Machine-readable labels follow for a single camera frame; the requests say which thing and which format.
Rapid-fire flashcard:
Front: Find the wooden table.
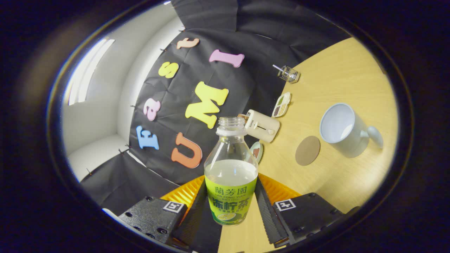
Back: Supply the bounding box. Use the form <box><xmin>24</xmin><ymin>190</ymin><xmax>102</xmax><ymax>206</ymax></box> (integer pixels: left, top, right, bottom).
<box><xmin>218</xmin><ymin>37</ymin><xmax>399</xmax><ymax>253</ymax></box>

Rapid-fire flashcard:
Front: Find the round brown coaster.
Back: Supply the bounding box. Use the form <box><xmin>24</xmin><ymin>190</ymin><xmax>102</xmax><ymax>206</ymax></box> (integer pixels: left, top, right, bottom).
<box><xmin>295</xmin><ymin>136</ymin><xmax>321</xmax><ymax>166</ymax></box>

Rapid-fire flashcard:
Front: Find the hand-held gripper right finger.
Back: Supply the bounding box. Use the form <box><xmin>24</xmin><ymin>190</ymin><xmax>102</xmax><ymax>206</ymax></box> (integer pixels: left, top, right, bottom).
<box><xmin>255</xmin><ymin>173</ymin><xmax>347</xmax><ymax>247</ymax></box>

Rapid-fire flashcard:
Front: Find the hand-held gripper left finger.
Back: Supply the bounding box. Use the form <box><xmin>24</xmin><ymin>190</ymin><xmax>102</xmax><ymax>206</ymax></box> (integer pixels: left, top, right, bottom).
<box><xmin>118</xmin><ymin>175</ymin><xmax>208</xmax><ymax>245</ymax></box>

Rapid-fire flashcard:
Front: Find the pale blue cup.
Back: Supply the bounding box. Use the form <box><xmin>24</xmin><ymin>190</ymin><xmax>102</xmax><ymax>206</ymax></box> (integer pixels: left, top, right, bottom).
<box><xmin>319</xmin><ymin>103</ymin><xmax>384</xmax><ymax>158</ymax></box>

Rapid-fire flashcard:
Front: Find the green label juice bottle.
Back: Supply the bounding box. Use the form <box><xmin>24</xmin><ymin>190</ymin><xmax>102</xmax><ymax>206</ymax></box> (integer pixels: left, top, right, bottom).
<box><xmin>204</xmin><ymin>117</ymin><xmax>259</xmax><ymax>226</ymax></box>

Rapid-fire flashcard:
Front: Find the pale green plate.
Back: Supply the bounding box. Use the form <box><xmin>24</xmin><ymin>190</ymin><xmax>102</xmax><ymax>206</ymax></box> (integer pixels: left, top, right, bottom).
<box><xmin>250</xmin><ymin>141</ymin><xmax>263</xmax><ymax>164</ymax></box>

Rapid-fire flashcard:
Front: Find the white divided snack tray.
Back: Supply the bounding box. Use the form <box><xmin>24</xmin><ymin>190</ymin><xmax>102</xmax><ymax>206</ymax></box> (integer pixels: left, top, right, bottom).
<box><xmin>271</xmin><ymin>92</ymin><xmax>291</xmax><ymax>118</ymax></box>

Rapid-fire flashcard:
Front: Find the clear glass tumbler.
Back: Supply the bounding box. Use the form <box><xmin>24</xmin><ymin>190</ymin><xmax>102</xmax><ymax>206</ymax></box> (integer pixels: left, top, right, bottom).
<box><xmin>278</xmin><ymin>65</ymin><xmax>300</xmax><ymax>83</ymax></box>

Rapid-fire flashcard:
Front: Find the white toaster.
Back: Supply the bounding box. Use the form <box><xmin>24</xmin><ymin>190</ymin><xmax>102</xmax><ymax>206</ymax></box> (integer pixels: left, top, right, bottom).
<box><xmin>243</xmin><ymin>109</ymin><xmax>281</xmax><ymax>143</ymax></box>

